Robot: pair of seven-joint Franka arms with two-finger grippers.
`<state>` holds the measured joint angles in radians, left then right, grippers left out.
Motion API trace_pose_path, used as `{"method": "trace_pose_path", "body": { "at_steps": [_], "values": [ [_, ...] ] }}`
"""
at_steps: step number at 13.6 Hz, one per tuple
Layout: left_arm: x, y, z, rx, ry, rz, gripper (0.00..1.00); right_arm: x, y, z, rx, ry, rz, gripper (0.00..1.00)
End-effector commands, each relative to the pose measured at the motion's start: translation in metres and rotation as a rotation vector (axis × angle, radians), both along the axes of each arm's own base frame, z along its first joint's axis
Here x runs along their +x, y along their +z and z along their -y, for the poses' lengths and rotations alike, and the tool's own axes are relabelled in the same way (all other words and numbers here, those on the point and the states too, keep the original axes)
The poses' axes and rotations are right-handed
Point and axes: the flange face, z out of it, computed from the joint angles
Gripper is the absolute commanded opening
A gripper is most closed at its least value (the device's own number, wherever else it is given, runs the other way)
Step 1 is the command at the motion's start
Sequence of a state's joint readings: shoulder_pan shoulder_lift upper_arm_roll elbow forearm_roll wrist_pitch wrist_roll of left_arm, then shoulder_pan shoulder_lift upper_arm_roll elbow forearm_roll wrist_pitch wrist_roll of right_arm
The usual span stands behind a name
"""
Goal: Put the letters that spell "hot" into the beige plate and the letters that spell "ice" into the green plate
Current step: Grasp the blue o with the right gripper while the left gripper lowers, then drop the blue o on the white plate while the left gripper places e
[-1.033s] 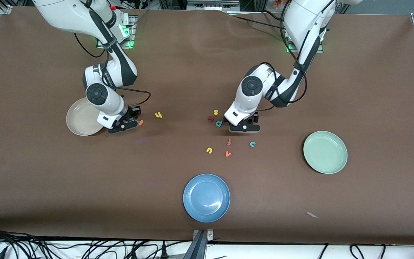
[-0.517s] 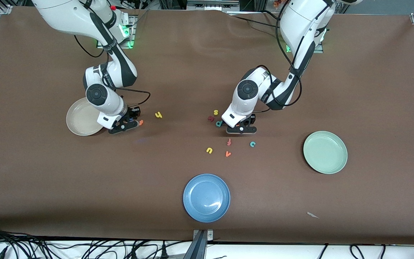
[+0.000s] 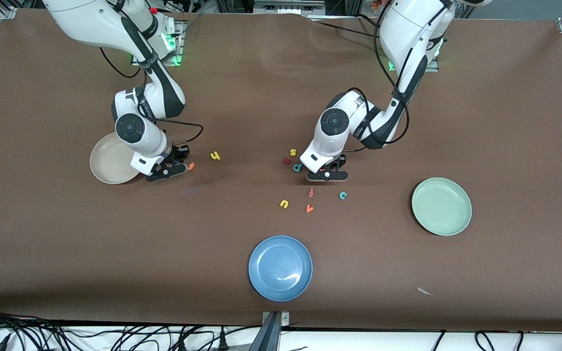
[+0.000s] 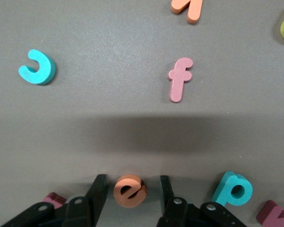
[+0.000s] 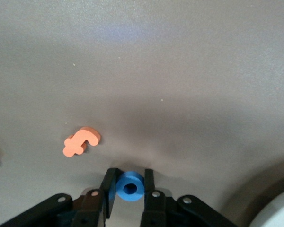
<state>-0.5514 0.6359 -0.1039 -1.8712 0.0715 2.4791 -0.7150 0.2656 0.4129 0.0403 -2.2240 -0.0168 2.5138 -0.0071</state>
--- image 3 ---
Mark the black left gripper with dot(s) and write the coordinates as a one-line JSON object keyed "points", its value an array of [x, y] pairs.
{"points": [[341, 160]]}

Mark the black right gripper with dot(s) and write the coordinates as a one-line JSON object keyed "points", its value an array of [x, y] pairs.
{"points": [[180, 152]]}

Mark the yellow foam letter h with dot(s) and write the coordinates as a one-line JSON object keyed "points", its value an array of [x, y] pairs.
{"points": [[215, 156]]}

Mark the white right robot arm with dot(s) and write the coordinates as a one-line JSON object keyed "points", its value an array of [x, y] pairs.
{"points": [[90, 19]]}

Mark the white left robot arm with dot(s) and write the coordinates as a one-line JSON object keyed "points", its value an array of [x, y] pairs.
{"points": [[408, 29]]}

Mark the teal foam letter p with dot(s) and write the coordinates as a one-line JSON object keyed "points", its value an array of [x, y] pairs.
{"points": [[296, 168]]}

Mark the brown beige plate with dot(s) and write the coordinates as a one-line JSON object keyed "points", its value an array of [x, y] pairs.
{"points": [[108, 161]]}

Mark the green plate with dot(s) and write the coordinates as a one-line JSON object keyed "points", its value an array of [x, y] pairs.
{"points": [[442, 207]]}

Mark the blue plate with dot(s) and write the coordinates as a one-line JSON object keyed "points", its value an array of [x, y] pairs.
{"points": [[280, 268]]}

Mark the brown table cover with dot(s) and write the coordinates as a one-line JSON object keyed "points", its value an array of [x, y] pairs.
{"points": [[66, 243]]}

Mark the white tape scrap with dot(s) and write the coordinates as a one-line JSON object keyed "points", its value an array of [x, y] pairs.
{"points": [[423, 291]]}

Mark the black power plug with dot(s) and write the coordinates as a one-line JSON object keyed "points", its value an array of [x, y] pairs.
{"points": [[181, 345], [223, 343]]}

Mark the grey metal mount post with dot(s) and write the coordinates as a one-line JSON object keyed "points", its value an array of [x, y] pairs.
{"points": [[272, 331]]}

